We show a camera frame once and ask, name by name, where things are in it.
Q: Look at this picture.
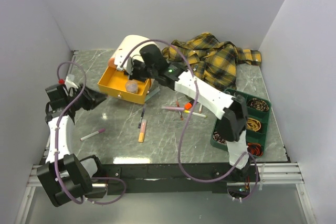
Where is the aluminium rail frame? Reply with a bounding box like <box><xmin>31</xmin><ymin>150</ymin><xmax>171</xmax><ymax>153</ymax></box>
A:
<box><xmin>15</xmin><ymin>49</ymin><xmax>316</xmax><ymax>224</ymax></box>

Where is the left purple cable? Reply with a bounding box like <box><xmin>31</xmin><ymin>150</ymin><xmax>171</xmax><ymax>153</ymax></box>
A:
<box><xmin>54</xmin><ymin>61</ymin><xmax>127</xmax><ymax>206</ymax></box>

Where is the pink top drawer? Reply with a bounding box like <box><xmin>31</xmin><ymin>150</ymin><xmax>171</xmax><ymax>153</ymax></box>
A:
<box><xmin>108</xmin><ymin>57</ymin><xmax>117</xmax><ymax>69</ymax></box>

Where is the dark floral hair band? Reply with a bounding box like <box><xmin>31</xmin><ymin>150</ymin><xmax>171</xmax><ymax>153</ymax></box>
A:
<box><xmin>247</xmin><ymin>98</ymin><xmax>269</xmax><ymax>112</ymax></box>

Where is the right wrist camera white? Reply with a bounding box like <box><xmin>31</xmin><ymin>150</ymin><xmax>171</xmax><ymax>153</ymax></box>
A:
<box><xmin>114</xmin><ymin>47</ymin><xmax>133</xmax><ymax>75</ymax></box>

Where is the black thin pen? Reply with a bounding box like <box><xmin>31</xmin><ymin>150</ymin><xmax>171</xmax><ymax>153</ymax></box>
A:
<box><xmin>138</xmin><ymin>104</ymin><xmax>146</xmax><ymax>129</ymax></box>

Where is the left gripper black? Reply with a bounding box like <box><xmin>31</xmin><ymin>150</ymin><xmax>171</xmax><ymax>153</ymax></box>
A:
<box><xmin>66</xmin><ymin>83</ymin><xmax>108</xmax><ymax>111</ymax></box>

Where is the tan hair band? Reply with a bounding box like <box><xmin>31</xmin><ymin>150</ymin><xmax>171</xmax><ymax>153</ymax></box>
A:
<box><xmin>247</xmin><ymin>118</ymin><xmax>262</xmax><ymax>132</ymax></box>

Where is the white pen pink cap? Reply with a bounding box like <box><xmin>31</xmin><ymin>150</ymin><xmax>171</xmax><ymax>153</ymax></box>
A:
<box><xmin>80</xmin><ymin>128</ymin><xmax>106</xmax><ymax>141</ymax></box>

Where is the orange black hair band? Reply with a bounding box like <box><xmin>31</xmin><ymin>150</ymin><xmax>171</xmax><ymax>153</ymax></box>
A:
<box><xmin>247</xmin><ymin>143</ymin><xmax>264</xmax><ymax>157</ymax></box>

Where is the cream round drawer organizer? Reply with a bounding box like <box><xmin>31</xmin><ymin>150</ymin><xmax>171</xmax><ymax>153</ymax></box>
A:
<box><xmin>111</xmin><ymin>35</ymin><xmax>158</xmax><ymax>62</ymax></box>

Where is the purple pastel marker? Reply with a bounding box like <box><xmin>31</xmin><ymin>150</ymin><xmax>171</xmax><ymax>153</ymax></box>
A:
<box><xmin>161</xmin><ymin>106</ymin><xmax>185</xmax><ymax>111</ymax></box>

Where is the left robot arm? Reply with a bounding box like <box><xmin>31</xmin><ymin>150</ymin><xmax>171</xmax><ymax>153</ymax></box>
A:
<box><xmin>37</xmin><ymin>84</ymin><xmax>107</xmax><ymax>207</ymax></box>

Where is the yellow drawer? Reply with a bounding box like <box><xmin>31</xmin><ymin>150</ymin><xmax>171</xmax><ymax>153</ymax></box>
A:
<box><xmin>98</xmin><ymin>67</ymin><xmax>154</xmax><ymax>104</ymax></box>

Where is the white pen yellow cap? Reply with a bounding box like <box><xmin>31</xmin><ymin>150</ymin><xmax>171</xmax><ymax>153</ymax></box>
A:
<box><xmin>183</xmin><ymin>110</ymin><xmax>207</xmax><ymax>118</ymax></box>

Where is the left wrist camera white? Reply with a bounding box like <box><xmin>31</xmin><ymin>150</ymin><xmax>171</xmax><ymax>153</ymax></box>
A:
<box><xmin>58</xmin><ymin>74</ymin><xmax>78</xmax><ymax>90</ymax></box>

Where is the yellow plaid shirt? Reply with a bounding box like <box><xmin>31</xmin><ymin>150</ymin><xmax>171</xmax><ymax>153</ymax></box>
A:
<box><xmin>162</xmin><ymin>33</ymin><xmax>261</xmax><ymax>91</ymax></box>

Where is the grey hair band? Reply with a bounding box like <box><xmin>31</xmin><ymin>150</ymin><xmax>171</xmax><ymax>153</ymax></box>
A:
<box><xmin>226</xmin><ymin>90</ymin><xmax>238</xmax><ymax>97</ymax></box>

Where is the orange black highlighter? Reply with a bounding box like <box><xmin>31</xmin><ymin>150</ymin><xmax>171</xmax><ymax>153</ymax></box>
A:
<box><xmin>184</xmin><ymin>101</ymin><xmax>194</xmax><ymax>110</ymax></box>

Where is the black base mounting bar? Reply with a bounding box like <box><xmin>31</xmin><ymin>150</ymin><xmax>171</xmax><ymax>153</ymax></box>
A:
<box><xmin>86</xmin><ymin>163</ymin><xmax>260</xmax><ymax>199</ymax></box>

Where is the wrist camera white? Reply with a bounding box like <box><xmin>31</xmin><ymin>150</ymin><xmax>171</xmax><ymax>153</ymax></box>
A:
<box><xmin>114</xmin><ymin>47</ymin><xmax>133</xmax><ymax>75</ymax></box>
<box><xmin>58</xmin><ymin>74</ymin><xmax>78</xmax><ymax>90</ymax></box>

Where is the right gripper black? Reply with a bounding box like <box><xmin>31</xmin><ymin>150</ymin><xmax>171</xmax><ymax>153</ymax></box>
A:
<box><xmin>124</xmin><ymin>58</ymin><xmax>158</xmax><ymax>83</ymax></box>

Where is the green compartment tray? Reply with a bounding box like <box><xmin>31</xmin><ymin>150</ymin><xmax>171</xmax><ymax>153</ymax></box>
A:
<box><xmin>225</xmin><ymin>88</ymin><xmax>271</xmax><ymax>157</ymax></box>

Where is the orange pink highlighter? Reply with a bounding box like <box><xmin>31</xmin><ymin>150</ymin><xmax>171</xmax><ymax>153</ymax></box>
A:
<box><xmin>138</xmin><ymin>119</ymin><xmax>147</xmax><ymax>143</ymax></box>

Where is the brown patterned hair band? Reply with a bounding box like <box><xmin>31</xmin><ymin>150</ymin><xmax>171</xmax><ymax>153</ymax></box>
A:
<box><xmin>213</xmin><ymin>131</ymin><xmax>226</xmax><ymax>144</ymax></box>

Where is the red brown pen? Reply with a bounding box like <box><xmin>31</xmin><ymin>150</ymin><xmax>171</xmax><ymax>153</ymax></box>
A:
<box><xmin>176</xmin><ymin>98</ymin><xmax>184</xmax><ymax>120</ymax></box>

